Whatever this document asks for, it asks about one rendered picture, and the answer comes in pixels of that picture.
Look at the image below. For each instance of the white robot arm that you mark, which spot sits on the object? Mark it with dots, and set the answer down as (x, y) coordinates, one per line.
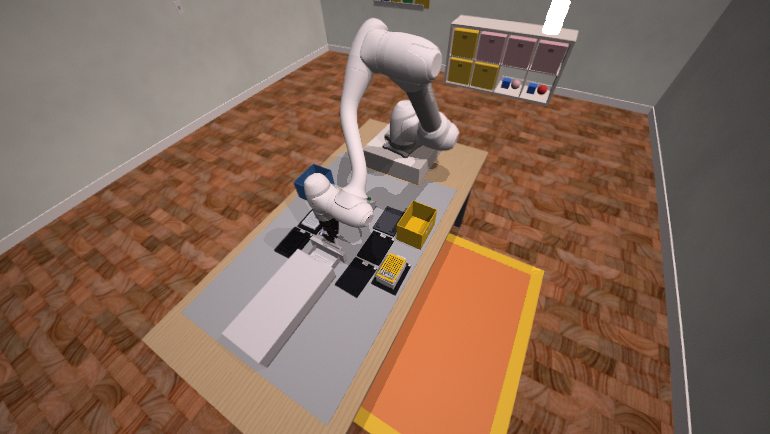
(410, 61)

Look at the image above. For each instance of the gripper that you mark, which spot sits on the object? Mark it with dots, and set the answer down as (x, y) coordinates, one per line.
(332, 228)

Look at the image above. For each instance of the blue open bin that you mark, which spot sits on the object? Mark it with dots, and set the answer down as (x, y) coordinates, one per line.
(299, 182)

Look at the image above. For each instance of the black multi-well assay plate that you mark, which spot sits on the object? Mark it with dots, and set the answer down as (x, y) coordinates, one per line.
(287, 246)

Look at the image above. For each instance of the yellow open-top bin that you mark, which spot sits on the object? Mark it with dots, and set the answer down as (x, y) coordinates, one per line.
(416, 224)

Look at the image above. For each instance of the grey bench mat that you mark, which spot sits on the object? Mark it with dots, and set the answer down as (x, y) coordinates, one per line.
(319, 361)

